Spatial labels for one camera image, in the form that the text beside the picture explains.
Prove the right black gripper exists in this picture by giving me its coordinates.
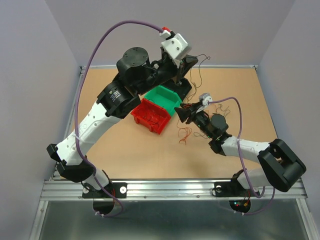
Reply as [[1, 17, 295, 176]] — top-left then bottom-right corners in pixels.
[[174, 101, 214, 139]]

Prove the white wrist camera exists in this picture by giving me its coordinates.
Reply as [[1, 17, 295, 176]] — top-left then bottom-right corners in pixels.
[[159, 26, 192, 68], [197, 92, 213, 112]]

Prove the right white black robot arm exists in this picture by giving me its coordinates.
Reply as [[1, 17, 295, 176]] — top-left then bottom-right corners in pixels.
[[174, 102, 307, 195]]

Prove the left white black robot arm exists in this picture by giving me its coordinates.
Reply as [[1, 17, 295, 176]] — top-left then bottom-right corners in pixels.
[[46, 47, 198, 197]]

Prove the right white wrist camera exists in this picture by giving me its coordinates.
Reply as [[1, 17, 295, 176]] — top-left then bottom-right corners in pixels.
[[197, 92, 213, 112]]

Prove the aluminium table edge frame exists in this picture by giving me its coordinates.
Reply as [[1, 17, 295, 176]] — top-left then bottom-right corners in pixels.
[[51, 64, 258, 181]]

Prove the aluminium front rail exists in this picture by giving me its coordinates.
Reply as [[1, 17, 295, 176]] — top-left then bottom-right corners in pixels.
[[39, 177, 308, 201]]

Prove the red storage bin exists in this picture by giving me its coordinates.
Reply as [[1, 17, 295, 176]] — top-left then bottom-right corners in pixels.
[[130, 98, 171, 135]]

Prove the green storage bin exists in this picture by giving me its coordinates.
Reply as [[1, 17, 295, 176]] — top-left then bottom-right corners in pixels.
[[144, 85, 182, 117]]

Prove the black storage bin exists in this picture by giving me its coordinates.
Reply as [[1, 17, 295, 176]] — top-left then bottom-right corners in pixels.
[[165, 78, 192, 101]]

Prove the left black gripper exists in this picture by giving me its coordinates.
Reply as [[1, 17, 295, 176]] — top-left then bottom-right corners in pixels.
[[135, 53, 199, 96]]

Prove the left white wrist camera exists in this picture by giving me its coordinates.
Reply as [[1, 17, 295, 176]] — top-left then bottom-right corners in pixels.
[[159, 26, 192, 68]]

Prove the orange wire bundle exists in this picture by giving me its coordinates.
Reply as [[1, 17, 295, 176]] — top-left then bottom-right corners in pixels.
[[176, 101, 231, 146]]

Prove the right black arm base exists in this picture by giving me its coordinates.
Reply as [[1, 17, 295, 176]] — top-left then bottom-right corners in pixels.
[[211, 181, 253, 214]]

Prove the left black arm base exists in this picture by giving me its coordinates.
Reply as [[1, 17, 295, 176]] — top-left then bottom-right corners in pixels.
[[81, 182, 128, 218]]

